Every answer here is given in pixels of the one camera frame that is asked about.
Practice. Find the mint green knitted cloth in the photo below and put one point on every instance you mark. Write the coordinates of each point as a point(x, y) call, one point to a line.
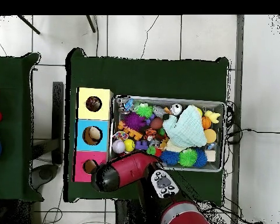
point(186, 127)

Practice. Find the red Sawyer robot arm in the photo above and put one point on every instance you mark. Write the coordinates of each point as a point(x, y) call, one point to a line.
point(130, 168)

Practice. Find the clear shallow bin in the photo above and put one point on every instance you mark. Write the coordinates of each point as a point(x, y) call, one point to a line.
point(213, 164)

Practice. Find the purple spiky ball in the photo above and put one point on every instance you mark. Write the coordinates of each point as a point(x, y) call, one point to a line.
point(135, 121)

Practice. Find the orange plastic grid block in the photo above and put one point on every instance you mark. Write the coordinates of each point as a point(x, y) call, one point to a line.
point(130, 130)

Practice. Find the green spiky ball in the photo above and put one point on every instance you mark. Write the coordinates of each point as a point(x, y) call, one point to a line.
point(143, 110)

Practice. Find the crushed plastic water bottle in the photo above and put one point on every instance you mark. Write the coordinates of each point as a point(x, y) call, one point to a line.
point(123, 103)

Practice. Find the white baseball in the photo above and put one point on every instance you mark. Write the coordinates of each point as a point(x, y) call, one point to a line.
point(118, 146)

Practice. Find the large blue spiky ball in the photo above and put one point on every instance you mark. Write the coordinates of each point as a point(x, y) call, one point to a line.
point(170, 157)

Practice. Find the dark green table cloth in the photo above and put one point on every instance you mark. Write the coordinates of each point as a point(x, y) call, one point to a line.
point(144, 74)

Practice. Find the green fuzzy monster toy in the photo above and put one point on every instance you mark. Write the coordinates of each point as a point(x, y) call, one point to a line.
point(188, 157)

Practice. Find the small orange basketball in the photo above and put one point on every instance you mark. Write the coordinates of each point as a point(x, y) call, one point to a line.
point(206, 122)

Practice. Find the pale orange round sponge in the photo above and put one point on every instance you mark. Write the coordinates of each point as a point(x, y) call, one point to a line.
point(210, 136)

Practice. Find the black tripod leg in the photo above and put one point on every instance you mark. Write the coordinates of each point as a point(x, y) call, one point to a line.
point(91, 23)
point(28, 24)

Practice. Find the green covered side table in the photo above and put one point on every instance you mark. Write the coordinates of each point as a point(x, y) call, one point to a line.
point(9, 93)

